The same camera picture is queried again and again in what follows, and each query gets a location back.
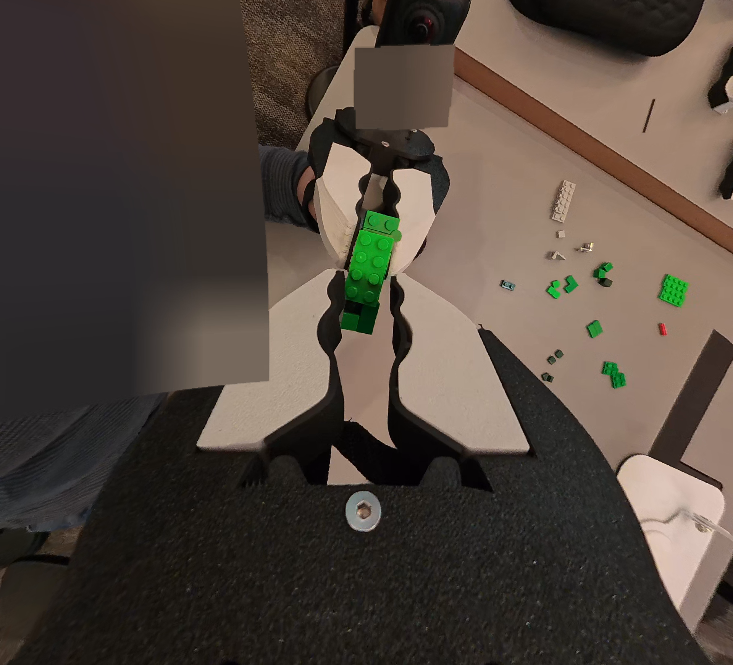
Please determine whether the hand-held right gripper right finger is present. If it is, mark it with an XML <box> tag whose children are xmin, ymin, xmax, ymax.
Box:
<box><xmin>387</xmin><ymin>276</ymin><xmax>532</xmax><ymax>485</ymax></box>

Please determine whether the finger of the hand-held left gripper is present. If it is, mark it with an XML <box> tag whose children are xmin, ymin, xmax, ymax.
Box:
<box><xmin>383</xmin><ymin>167</ymin><xmax>439</xmax><ymax>278</ymax></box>
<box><xmin>313</xmin><ymin>141</ymin><xmax>374</xmax><ymax>268</ymax></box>

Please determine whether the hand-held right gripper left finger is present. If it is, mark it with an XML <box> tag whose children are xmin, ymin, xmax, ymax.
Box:
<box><xmin>196</xmin><ymin>269</ymin><xmax>347</xmax><ymax>484</ymax></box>

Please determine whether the green toy brick assembly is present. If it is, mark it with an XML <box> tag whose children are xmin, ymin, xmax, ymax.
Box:
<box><xmin>340</xmin><ymin>210</ymin><xmax>403</xmax><ymax>335</ymax></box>

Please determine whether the person's left forearm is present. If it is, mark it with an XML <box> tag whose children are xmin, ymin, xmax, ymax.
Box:
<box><xmin>259</xmin><ymin>144</ymin><xmax>315</xmax><ymax>228</ymax></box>

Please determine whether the white desk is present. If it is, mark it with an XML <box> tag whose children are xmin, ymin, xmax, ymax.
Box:
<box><xmin>266</xmin><ymin>24</ymin><xmax>733</xmax><ymax>483</ymax></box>

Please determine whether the black round stand base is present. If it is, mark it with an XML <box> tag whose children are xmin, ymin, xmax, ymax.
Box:
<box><xmin>305</xmin><ymin>64</ymin><xmax>340</xmax><ymax>117</ymax></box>

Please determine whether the grey toy brick plate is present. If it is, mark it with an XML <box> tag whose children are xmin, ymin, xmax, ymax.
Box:
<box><xmin>550</xmin><ymin>179</ymin><xmax>577</xmax><ymax>221</ymax></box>

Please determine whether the white board with wooden edge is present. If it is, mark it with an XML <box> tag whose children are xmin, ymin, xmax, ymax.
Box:
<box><xmin>375</xmin><ymin>0</ymin><xmax>733</xmax><ymax>253</ymax></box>

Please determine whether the square green brick plate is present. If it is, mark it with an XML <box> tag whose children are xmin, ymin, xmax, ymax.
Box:
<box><xmin>658</xmin><ymin>274</ymin><xmax>690</xmax><ymax>308</ymax></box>

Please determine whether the black flat strip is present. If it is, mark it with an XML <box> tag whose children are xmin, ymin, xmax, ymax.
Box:
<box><xmin>649</xmin><ymin>329</ymin><xmax>733</xmax><ymax>463</ymax></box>

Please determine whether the person's blue-grey clothing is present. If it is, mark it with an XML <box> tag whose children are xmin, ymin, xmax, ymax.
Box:
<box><xmin>0</xmin><ymin>392</ymin><xmax>168</xmax><ymax>534</ymax></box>

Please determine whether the white box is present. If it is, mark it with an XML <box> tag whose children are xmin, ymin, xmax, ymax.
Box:
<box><xmin>615</xmin><ymin>452</ymin><xmax>733</xmax><ymax>633</ymax></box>

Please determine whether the black and white holder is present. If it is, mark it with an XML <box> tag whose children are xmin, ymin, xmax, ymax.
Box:
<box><xmin>707</xmin><ymin>45</ymin><xmax>733</xmax><ymax>117</ymax></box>

